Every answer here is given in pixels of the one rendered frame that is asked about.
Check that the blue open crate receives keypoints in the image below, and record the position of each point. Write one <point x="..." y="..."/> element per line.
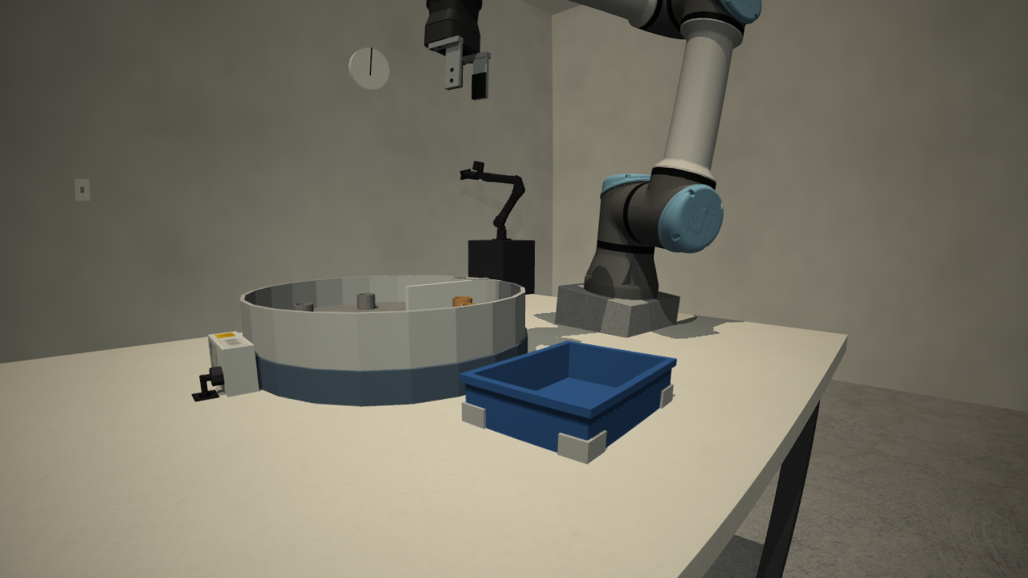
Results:
<point x="593" y="399"/>

